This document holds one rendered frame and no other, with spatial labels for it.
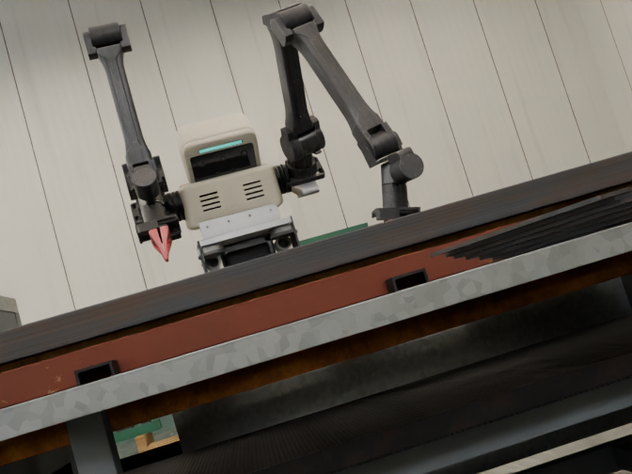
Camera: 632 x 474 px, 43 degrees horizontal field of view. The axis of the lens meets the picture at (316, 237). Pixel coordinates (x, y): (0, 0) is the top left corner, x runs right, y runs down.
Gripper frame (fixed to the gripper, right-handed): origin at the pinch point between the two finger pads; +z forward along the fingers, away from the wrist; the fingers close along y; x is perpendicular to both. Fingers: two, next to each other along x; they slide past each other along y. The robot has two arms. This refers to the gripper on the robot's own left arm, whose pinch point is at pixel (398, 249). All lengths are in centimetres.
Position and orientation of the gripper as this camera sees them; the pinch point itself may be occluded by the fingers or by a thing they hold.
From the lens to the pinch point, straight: 182.9
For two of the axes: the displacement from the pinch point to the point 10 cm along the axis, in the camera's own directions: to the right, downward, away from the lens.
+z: 0.4, 9.9, -1.2
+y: 10.0, -0.3, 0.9
